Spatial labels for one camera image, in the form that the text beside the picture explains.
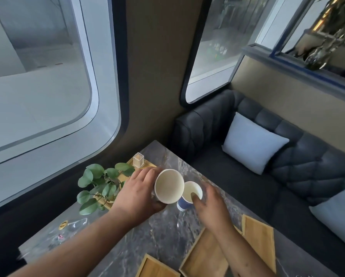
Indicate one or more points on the grey blue window ledge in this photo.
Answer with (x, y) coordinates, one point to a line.
(299, 69)

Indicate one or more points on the wooden tray with plant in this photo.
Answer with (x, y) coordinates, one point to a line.
(123, 177)

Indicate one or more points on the green leafy potted plant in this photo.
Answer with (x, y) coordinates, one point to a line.
(103, 184)

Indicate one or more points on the blue paper cup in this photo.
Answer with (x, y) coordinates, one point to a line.
(186, 190)

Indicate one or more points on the large rounded window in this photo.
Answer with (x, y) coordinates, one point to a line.
(39, 83)

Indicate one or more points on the narrow rounded window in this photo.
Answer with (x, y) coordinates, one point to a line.
(218, 48)

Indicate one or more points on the rectangular wooden tray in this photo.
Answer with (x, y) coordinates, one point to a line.
(204, 256)
(155, 269)
(260, 239)

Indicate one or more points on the white paper cup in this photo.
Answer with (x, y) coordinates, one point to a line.
(169, 186)

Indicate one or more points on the clear toothpick holder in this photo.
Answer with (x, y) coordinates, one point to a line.
(138, 160)

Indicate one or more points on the person's left thumb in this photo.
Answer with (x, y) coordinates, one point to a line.
(158, 205)

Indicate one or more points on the white cushion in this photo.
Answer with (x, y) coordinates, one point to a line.
(338, 219)
(251, 144)

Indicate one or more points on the dark grey tufted sofa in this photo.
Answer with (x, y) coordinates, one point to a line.
(305, 170)

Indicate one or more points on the person's right thumb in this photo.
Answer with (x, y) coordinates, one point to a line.
(195, 199)

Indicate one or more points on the clear acrylic sign stand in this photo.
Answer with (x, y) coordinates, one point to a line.
(59, 233)

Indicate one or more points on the person's right hand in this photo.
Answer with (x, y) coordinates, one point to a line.
(212, 210)

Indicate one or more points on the person's left forearm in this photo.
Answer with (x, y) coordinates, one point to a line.
(74, 248)

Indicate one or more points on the person's right forearm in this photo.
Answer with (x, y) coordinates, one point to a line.
(241, 253)

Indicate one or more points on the person's left hand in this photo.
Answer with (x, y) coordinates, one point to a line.
(133, 196)

